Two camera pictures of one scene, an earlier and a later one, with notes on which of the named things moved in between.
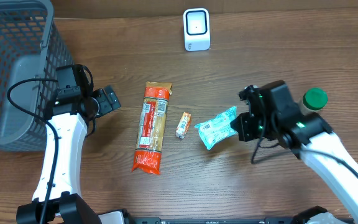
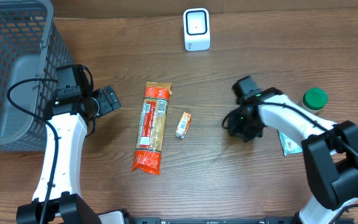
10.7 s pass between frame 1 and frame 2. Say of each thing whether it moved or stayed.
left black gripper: stayed
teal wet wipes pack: moved
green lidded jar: stayed
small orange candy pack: stayed
